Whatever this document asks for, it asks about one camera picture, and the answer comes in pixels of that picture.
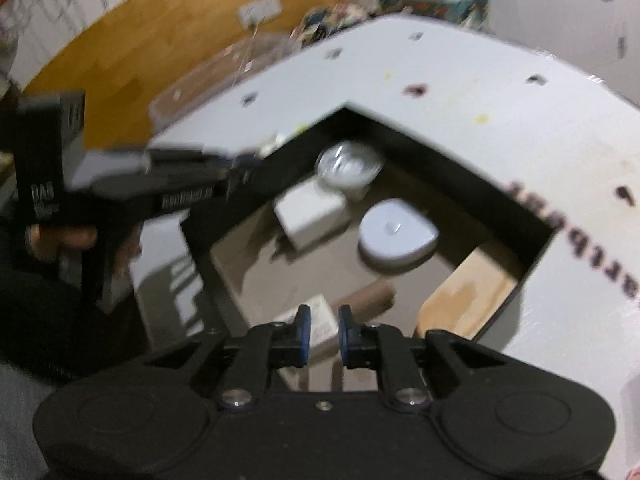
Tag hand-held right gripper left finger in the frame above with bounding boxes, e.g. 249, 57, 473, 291
145, 305, 312, 411

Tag person's left hand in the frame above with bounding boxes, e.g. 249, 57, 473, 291
24, 224, 143, 263

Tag black cardboard box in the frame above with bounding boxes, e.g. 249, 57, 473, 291
177, 104, 557, 361

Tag pile of plush toys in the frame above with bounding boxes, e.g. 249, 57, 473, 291
294, 0, 382, 47

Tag white round tape measure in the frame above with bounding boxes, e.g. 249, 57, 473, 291
357, 199, 441, 272

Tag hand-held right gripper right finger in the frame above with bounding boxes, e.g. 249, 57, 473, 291
338, 305, 502, 411

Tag clear plastic bin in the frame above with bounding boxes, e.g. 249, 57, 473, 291
149, 34, 302, 127

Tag white charger adapter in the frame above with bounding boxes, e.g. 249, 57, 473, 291
273, 182, 351, 252

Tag wooden stamp with brown cylinder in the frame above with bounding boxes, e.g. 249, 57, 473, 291
272, 281, 397, 357

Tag white power strip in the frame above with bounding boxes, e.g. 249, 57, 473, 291
238, 0, 282, 27

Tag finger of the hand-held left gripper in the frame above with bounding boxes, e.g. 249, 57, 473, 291
144, 145, 264, 217

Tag clear round container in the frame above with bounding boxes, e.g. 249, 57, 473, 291
315, 141, 386, 202

